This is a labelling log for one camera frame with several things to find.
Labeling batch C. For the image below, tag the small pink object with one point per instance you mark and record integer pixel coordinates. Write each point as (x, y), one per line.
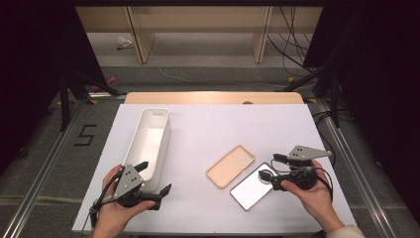
(113, 81)

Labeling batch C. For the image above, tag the silver smartphone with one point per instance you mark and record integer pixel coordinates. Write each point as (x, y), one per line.
(251, 191)

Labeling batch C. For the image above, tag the person's right hand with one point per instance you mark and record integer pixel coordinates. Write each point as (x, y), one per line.
(317, 201)

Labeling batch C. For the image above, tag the person's left hand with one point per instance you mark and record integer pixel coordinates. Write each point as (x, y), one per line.
(112, 214)

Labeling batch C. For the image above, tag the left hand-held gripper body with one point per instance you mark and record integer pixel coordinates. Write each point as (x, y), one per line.
(129, 181)

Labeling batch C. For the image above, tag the dark curtain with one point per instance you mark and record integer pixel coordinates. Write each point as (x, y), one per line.
(379, 82)
(33, 66)

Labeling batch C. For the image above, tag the light wooden table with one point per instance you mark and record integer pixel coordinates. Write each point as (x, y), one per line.
(211, 98)

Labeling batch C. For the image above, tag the beige phone case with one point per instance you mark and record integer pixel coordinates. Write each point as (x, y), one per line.
(229, 167)

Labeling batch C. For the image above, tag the crumpled white object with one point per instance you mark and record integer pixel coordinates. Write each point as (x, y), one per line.
(124, 43)

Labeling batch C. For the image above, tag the light wooden shelf unit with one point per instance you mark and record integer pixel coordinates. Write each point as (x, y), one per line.
(198, 18)

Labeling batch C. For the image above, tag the black metal stand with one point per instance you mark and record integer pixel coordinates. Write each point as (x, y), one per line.
(64, 99)
(334, 95)

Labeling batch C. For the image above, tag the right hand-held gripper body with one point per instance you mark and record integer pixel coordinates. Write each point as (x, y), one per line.
(302, 175)

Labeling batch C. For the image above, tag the white plastic storage bin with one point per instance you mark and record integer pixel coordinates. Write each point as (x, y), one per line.
(148, 145)

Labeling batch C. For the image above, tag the aluminium floor rail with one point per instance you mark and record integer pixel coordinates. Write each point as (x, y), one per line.
(356, 172)
(43, 165)

